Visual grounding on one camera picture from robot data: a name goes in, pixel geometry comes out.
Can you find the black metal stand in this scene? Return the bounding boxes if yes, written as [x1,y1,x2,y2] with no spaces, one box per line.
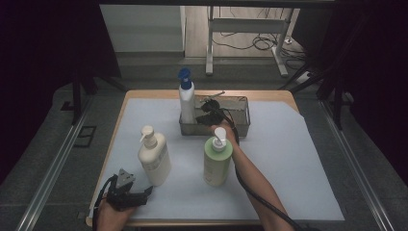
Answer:
[70,54,129,127]
[278,13,370,131]

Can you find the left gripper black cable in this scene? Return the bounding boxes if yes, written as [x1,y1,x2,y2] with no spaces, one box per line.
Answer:
[90,175,118,231]

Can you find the white paper sheet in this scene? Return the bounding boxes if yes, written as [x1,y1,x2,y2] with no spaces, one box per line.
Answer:
[88,97,346,222]

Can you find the white power strip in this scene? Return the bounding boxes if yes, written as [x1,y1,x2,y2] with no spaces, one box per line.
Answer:
[293,71,314,86]

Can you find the cream pump bottle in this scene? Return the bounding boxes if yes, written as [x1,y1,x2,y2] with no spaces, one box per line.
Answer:
[138,124,172,188]

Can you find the aluminium rail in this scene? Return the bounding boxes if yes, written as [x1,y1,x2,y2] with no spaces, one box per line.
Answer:
[14,95,94,231]
[319,99,396,231]

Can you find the green pump bottle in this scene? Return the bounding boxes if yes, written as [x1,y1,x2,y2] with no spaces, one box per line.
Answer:
[203,127,234,188]

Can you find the dark curtain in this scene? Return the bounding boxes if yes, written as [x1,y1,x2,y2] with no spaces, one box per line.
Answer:
[291,0,408,179]
[0,0,122,186]

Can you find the white cabinet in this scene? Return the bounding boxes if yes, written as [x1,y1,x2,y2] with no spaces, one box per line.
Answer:
[99,4,188,54]

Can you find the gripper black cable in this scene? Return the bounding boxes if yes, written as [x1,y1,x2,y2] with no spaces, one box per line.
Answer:
[90,175,118,231]
[219,107,304,231]

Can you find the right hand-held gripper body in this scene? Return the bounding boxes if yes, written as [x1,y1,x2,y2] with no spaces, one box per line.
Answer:
[199,90,227,127]

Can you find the person's left hand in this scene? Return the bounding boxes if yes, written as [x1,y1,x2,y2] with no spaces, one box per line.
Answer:
[95,201,136,231]

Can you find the white spray bottle blue trigger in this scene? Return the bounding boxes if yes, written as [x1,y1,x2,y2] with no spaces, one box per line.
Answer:
[177,66,197,125]

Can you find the person's right hand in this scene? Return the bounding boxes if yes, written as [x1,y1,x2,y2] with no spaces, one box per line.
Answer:
[209,120,238,146]

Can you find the metal mesh basket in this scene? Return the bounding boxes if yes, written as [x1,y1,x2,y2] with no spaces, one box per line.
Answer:
[178,93,251,140]

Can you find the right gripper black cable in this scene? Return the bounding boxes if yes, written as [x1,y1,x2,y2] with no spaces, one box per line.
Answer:
[219,107,304,231]

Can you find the white metal desk frame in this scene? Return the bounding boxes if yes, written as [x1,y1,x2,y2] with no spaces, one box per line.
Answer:
[205,5,290,78]

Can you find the black floor cables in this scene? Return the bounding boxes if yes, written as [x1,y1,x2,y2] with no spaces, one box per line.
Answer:
[211,6,310,70]

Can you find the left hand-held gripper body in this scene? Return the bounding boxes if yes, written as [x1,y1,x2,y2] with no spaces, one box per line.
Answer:
[105,168,146,213]

